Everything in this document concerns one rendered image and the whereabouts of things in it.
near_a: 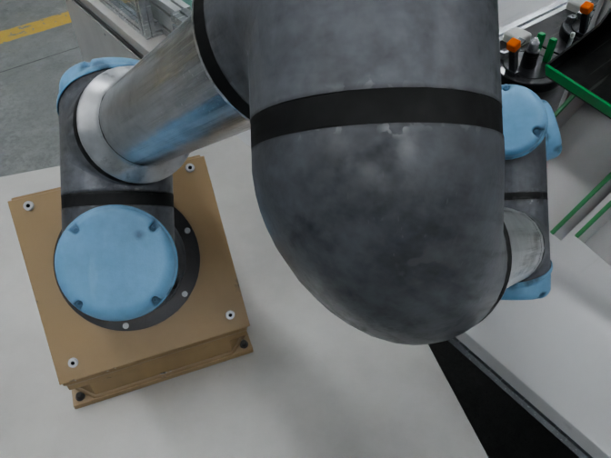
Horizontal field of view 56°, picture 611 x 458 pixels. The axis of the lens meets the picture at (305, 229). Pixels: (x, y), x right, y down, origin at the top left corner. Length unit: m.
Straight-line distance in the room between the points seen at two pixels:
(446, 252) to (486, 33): 0.09
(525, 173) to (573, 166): 0.34
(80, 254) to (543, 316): 0.71
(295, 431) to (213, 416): 0.12
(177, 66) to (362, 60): 0.18
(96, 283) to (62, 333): 0.25
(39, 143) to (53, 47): 0.86
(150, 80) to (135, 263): 0.22
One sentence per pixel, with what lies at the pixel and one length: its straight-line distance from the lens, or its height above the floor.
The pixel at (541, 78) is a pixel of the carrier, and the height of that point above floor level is 0.99.
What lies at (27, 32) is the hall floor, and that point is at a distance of 3.81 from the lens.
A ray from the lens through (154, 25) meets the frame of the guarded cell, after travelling 1.64.
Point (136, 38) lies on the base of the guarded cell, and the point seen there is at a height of 0.86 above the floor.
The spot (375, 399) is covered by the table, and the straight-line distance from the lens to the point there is 0.86.
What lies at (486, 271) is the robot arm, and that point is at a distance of 0.27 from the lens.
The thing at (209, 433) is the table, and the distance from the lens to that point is 0.84.
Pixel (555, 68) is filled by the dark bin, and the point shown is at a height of 1.20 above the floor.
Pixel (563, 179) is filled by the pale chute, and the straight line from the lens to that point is 0.96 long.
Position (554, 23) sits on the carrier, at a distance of 1.55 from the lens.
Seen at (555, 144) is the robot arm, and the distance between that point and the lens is 0.73.
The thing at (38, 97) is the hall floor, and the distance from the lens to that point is 3.19.
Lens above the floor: 1.62
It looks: 47 degrees down
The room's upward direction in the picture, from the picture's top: straight up
